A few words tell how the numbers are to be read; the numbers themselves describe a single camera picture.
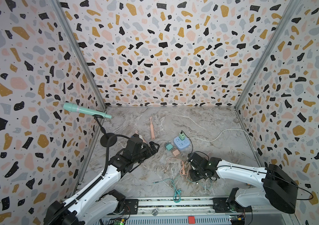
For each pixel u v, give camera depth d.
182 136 0.95
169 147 0.95
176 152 0.92
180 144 0.95
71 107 0.71
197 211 0.73
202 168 0.64
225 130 1.07
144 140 1.00
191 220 0.72
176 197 0.77
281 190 0.43
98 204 0.55
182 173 0.85
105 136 0.98
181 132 0.95
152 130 1.05
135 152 0.61
